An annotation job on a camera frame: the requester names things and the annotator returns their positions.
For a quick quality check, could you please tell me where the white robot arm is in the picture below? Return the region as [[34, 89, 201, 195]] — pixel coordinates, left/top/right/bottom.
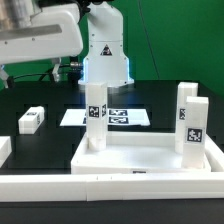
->
[[0, 0, 134, 88]]

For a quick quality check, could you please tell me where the white desk tabletop panel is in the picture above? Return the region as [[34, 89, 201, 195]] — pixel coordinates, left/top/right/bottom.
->
[[71, 131, 211, 174]]

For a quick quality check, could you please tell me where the fiducial marker sheet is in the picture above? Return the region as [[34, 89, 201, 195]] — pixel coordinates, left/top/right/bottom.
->
[[60, 108, 150, 126]]

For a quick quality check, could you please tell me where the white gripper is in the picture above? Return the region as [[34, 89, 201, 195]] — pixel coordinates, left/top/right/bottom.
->
[[0, 3, 83, 88]]

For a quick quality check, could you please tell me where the white L-shaped obstacle fence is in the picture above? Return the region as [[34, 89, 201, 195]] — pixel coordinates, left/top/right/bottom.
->
[[0, 138, 224, 202]]

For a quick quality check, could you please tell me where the black cable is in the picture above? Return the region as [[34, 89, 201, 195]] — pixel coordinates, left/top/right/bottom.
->
[[11, 64, 73, 83]]

